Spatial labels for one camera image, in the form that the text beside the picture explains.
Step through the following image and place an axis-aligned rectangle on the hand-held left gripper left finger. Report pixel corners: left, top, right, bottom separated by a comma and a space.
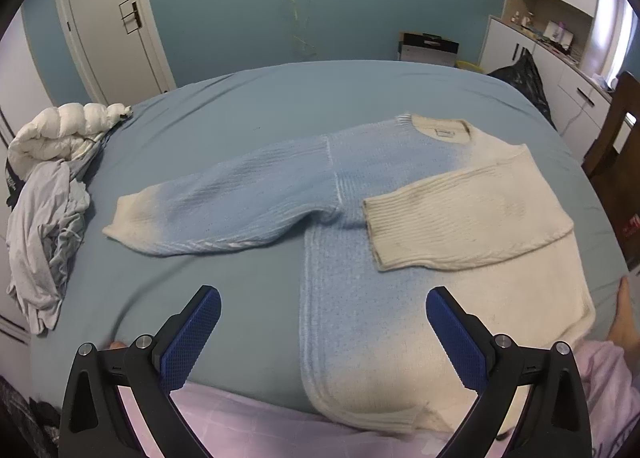
59, 284, 222, 458

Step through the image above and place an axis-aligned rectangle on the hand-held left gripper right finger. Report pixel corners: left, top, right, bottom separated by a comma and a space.
425, 286, 593, 458

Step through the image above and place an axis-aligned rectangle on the blue and cream knit sweater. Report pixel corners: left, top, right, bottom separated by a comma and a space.
102, 114, 597, 435

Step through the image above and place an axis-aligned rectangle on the person's right hand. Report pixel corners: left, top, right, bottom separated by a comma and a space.
607, 277, 640, 345

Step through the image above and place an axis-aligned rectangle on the grey crumpled cloth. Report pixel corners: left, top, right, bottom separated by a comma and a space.
6, 138, 108, 337

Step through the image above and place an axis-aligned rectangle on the dark printed cloth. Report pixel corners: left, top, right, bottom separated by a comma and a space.
4, 158, 25, 212

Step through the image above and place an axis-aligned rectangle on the bed with blue sheet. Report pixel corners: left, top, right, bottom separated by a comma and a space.
30, 59, 632, 421

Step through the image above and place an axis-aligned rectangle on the white puffer jacket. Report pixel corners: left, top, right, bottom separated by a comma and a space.
7, 102, 134, 175

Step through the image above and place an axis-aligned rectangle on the brown wooden chair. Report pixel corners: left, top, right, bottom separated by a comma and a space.
580, 70, 640, 270

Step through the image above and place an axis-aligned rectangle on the black plastic bag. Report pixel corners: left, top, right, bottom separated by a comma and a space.
487, 48, 554, 128

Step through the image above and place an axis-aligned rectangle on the black cardboard box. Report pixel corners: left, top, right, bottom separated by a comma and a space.
397, 31, 460, 68

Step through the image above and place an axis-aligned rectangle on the white door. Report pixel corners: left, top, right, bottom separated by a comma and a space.
52, 0, 177, 107

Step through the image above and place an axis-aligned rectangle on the black door handle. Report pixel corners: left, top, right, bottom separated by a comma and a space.
118, 0, 142, 37

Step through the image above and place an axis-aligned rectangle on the yellow hanging cable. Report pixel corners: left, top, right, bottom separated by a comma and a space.
281, 0, 317, 57

